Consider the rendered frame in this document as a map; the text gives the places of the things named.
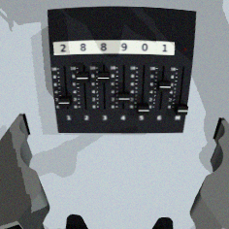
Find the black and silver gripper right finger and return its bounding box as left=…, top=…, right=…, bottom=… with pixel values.
left=190, top=118, right=229, bottom=229

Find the black lighting desk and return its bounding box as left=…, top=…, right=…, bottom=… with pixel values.
left=48, top=7, right=196, bottom=133

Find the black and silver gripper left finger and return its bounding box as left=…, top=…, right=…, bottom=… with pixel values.
left=0, top=114, right=49, bottom=229

